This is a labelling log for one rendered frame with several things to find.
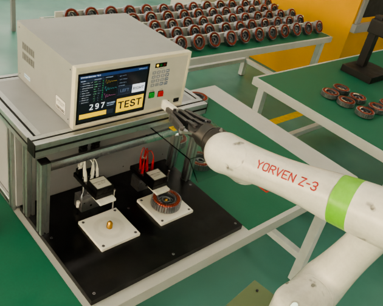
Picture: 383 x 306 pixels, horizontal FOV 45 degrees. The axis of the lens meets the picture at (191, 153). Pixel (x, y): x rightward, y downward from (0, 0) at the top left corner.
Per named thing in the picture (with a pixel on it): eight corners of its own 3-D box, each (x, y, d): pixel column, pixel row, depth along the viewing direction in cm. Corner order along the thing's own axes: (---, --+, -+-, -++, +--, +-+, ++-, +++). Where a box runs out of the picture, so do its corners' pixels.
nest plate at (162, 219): (193, 212, 172) (193, 210, 172) (161, 226, 163) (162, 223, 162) (168, 189, 181) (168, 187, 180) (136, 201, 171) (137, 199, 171)
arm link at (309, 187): (333, 225, 106) (353, 181, 106) (319, 218, 97) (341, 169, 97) (210, 170, 127) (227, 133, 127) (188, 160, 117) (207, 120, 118)
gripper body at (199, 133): (199, 153, 137) (179, 138, 142) (219, 146, 142) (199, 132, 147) (203, 132, 133) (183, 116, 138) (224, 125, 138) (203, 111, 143)
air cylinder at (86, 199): (100, 206, 166) (101, 193, 163) (81, 212, 161) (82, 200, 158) (92, 197, 169) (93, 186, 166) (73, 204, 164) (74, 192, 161)
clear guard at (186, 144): (247, 164, 163) (251, 150, 160) (197, 183, 148) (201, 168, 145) (188, 119, 182) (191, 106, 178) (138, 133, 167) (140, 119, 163)
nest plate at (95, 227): (140, 235, 157) (140, 232, 156) (101, 252, 148) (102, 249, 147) (115, 209, 166) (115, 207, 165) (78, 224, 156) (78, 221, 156)
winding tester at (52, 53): (181, 104, 167) (192, 51, 156) (72, 130, 140) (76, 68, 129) (121, 61, 189) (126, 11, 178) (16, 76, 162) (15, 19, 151)
